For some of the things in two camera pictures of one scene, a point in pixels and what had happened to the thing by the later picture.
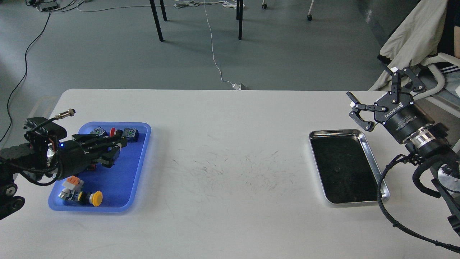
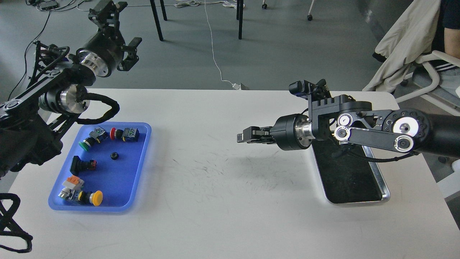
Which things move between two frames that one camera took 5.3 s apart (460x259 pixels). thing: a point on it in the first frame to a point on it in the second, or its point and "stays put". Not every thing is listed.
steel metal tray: (348, 172) stays put
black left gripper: (75, 160) to (105, 51)
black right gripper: (401, 118) to (293, 132)
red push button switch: (133, 133) stays put
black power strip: (48, 5) stays put
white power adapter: (237, 87) stays put
